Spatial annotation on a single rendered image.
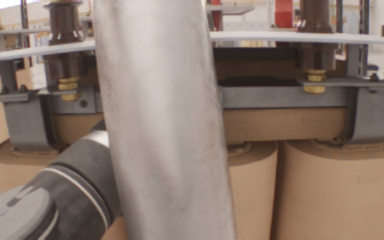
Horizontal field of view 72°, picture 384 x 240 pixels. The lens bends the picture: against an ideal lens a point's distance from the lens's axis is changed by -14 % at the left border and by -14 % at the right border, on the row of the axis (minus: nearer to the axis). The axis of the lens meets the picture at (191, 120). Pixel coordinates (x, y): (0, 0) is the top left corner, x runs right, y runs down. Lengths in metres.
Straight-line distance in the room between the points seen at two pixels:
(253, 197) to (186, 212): 0.52
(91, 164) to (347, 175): 0.59
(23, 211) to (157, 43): 0.20
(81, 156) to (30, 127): 0.47
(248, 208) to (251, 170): 0.10
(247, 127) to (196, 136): 0.57
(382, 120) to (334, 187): 0.20
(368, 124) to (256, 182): 0.31
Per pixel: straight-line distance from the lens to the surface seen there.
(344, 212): 0.82
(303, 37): 0.51
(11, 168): 0.86
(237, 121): 0.78
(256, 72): 1.03
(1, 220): 0.31
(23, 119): 0.82
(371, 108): 0.77
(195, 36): 0.24
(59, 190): 0.32
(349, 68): 1.09
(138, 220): 0.25
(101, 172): 0.35
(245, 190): 0.72
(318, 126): 0.83
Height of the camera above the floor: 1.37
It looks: 17 degrees down
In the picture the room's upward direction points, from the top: 3 degrees counter-clockwise
